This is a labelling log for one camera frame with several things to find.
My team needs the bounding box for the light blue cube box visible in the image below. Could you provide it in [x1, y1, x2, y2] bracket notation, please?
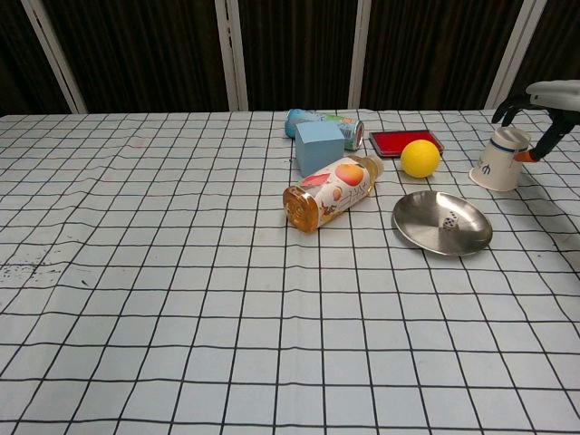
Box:
[295, 121, 346, 177]

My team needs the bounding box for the blue green drink can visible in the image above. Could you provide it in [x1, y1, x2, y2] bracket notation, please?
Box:
[285, 108, 365, 151]

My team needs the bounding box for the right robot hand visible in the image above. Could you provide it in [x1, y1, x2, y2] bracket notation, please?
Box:
[491, 80, 580, 163]

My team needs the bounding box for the peach juice bottle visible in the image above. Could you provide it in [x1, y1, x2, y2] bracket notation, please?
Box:
[282, 154, 386, 234]

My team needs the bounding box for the yellow ball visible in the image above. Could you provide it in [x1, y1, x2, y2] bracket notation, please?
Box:
[400, 140, 442, 179]

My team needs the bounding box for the white frame post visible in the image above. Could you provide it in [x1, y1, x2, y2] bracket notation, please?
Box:
[214, 0, 249, 111]
[348, 0, 385, 110]
[20, 0, 87, 114]
[483, 0, 549, 110]

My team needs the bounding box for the white paper cup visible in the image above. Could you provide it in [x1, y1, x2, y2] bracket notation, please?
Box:
[468, 126, 531, 193]

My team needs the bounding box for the red flat tray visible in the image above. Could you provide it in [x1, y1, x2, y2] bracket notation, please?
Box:
[368, 129, 445, 160]

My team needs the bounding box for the checkered tablecloth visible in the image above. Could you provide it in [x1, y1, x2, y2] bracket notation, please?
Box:
[0, 108, 580, 435]

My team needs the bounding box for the silver metal plate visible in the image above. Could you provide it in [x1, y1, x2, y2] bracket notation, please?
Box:
[391, 190, 494, 257]

